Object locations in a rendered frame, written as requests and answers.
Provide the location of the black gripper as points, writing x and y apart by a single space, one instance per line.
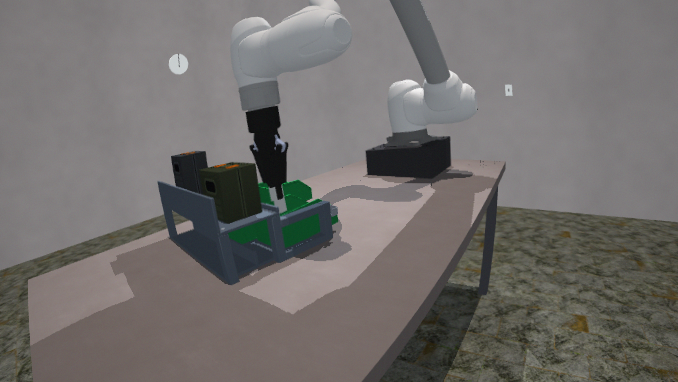
266 121

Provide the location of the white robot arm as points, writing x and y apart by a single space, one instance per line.
313 37

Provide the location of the green bin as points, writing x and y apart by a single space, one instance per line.
295 232
243 235
297 188

